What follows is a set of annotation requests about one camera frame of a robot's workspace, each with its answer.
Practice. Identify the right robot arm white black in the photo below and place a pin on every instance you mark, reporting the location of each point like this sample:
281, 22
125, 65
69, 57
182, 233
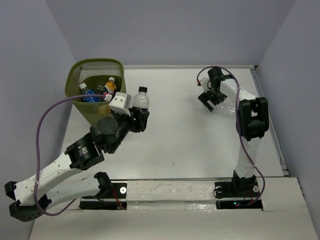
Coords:
251, 123

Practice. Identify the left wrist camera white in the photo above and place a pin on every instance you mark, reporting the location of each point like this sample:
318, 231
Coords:
119, 103

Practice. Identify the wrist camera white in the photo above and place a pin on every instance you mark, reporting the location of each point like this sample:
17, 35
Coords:
205, 83
119, 103

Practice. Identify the orange tea bottle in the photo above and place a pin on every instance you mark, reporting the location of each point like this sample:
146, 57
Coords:
109, 89

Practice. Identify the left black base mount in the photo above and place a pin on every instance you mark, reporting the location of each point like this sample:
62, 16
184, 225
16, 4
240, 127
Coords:
115, 200

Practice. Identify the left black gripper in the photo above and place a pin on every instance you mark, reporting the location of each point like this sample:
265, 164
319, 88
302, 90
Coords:
139, 125

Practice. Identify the blue label bottle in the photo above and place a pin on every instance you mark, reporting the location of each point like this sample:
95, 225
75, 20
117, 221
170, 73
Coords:
90, 94
99, 89

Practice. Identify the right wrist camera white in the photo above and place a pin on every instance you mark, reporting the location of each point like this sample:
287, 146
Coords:
205, 83

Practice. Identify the pepsi label small bottle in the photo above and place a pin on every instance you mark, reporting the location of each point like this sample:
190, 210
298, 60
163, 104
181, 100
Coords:
141, 100

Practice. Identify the clear plastic bottle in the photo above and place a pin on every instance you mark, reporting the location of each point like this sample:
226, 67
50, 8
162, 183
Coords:
224, 109

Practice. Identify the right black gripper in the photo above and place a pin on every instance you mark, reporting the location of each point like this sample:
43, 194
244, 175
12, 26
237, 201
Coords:
205, 97

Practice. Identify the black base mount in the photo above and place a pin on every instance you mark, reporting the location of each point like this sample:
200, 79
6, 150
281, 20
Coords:
115, 200
228, 199

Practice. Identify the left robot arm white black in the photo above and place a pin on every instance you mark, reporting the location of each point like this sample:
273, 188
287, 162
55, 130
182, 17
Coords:
34, 196

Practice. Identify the green mesh waste bin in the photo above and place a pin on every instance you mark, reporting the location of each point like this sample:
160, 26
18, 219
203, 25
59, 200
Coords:
94, 72

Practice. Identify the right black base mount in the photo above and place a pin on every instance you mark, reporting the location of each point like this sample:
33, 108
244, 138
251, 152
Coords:
228, 199

